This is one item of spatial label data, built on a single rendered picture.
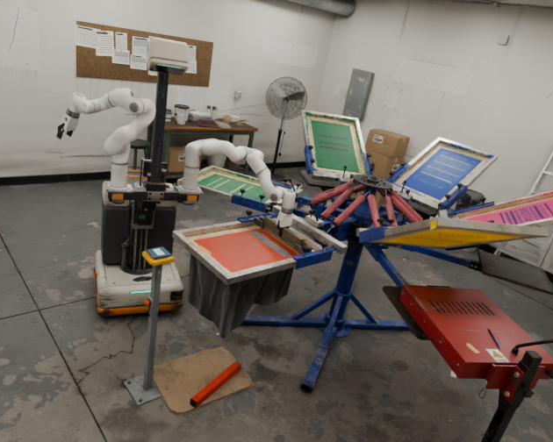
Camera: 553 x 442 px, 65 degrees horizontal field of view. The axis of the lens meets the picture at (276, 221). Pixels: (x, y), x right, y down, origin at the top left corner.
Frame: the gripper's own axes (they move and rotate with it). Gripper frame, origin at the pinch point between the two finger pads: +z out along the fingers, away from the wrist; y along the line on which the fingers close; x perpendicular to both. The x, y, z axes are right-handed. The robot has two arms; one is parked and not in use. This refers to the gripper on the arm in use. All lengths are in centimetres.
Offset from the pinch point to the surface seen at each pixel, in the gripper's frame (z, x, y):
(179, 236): 2, -22, 61
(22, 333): 100, -99, 130
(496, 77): -114, -84, -412
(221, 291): 23, 11, 51
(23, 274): 99, -175, 113
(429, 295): -8, 98, -12
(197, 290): 36, -12, 51
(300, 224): -1.3, -4.9, -20.3
